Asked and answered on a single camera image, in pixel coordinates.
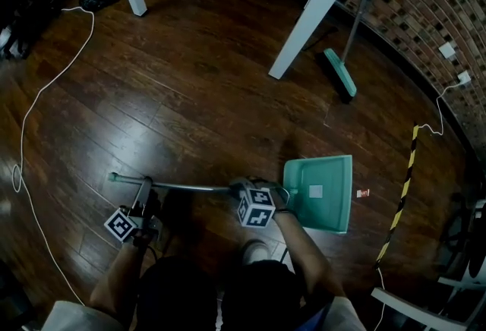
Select teal dustpan with metal handle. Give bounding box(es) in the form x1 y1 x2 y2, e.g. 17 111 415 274
108 154 354 235

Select yellow black striped tape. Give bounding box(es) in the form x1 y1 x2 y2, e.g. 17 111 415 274
373 123 419 270

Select person's right forearm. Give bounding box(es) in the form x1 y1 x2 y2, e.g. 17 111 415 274
272 210 347 308

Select long white cable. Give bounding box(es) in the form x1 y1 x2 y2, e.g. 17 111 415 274
11 0 102 307

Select person's grey shoe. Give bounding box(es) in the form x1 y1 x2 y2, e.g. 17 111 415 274
241 239 272 266

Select white charger cable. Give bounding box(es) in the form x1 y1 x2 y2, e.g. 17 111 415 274
417 84 462 137

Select white chair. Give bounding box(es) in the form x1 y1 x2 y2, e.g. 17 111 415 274
370 198 486 331

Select teal broom with grey handle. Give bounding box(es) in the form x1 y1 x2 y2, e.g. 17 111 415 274
317 0 382 104

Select white wall socket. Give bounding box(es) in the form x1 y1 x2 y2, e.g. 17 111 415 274
438 41 457 59

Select person's black trousers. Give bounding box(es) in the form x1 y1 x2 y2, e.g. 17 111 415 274
134 256 307 331

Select person's left forearm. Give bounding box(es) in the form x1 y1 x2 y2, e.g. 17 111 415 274
89 240 150 317

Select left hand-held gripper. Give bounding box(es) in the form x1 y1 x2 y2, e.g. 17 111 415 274
103 176 169 247

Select thin white cable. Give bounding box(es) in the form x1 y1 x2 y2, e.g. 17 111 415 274
373 266 387 331

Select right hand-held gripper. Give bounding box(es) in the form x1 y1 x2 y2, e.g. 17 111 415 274
229 177 290 229

